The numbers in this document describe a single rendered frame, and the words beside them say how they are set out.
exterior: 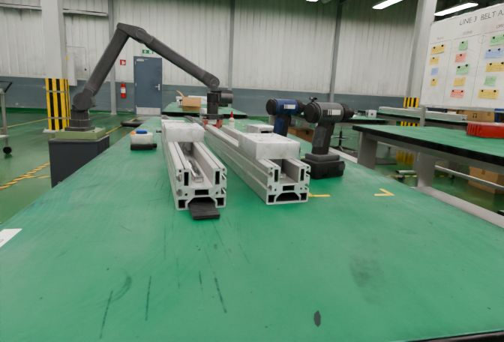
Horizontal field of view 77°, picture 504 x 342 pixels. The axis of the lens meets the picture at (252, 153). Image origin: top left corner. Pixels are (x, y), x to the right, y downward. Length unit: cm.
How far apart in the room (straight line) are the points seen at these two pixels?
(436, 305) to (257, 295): 21
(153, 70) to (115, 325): 1209
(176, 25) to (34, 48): 484
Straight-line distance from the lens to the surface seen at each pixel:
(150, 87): 1237
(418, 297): 47
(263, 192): 70
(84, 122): 158
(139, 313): 39
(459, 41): 421
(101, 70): 157
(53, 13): 778
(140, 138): 126
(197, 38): 1248
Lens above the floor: 102
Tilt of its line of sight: 11 degrees down
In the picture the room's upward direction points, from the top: 3 degrees clockwise
